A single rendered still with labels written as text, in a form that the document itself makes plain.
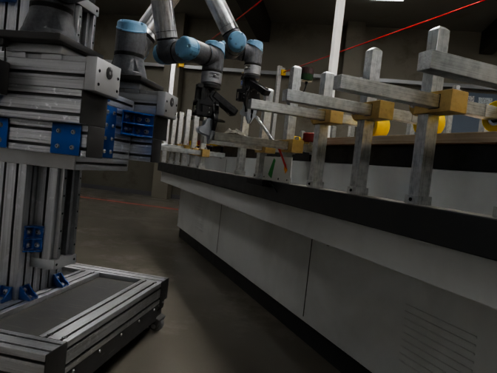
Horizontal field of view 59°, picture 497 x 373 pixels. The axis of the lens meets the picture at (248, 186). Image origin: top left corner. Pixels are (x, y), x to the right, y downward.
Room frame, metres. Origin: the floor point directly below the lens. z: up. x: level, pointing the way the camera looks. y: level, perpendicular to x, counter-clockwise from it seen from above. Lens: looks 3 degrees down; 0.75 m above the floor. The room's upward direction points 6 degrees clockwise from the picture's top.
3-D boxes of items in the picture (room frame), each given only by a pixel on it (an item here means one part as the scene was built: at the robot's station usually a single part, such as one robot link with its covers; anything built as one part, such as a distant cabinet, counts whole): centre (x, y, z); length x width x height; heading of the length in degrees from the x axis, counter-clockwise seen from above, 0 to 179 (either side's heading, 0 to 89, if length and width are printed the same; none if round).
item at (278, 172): (1.80, -0.10, 0.75); 0.26 x 0.01 x 0.10; 22
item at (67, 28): (1.28, 0.61, 1.09); 0.15 x 0.15 x 0.10
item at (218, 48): (1.61, 0.18, 1.12); 0.09 x 0.08 x 0.11; 141
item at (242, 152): (2.26, 0.05, 0.93); 0.05 x 0.04 x 0.45; 22
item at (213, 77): (1.61, 0.17, 1.05); 0.08 x 0.08 x 0.05
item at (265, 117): (2.02, -0.04, 0.87); 0.03 x 0.03 x 0.48; 22
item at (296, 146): (1.76, -0.15, 0.85); 0.13 x 0.06 x 0.05; 22
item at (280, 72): (4.57, -0.21, 1.25); 0.09 x 0.08 x 1.10; 22
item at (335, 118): (1.53, -0.24, 0.95); 0.13 x 0.06 x 0.05; 22
